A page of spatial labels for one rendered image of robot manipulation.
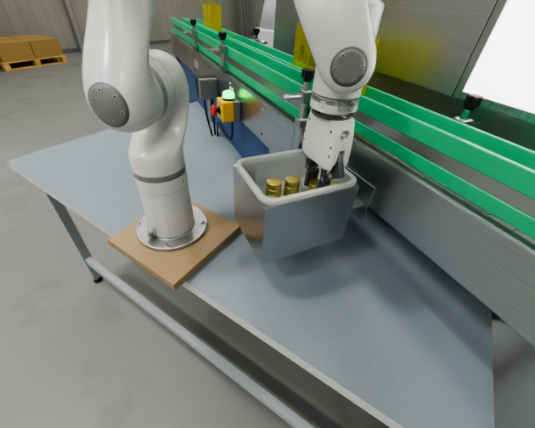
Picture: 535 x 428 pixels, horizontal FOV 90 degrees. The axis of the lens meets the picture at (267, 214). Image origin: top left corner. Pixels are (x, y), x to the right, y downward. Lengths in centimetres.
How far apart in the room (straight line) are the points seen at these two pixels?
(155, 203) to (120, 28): 34
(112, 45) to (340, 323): 66
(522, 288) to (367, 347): 29
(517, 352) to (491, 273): 36
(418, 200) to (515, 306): 21
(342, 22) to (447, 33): 40
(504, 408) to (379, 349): 42
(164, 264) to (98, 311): 101
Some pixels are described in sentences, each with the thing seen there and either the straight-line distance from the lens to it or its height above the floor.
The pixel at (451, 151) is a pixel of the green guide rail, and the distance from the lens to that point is 56.
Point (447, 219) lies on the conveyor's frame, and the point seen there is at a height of 102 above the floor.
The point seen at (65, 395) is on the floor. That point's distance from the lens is 154.
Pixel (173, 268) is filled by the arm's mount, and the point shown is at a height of 77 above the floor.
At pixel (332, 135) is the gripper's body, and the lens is 51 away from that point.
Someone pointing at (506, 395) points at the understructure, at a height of 58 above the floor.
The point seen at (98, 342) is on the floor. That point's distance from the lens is 159.
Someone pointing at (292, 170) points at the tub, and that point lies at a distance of 68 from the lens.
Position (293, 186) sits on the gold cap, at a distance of 59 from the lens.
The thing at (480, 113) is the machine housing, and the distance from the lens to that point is 75.
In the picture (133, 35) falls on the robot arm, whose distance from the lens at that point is 54.
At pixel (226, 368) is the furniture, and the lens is 118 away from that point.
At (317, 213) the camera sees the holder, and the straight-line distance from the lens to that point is 57.
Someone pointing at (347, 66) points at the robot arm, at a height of 123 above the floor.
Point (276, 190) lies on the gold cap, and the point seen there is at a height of 97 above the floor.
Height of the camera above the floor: 130
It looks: 39 degrees down
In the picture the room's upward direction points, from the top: 5 degrees clockwise
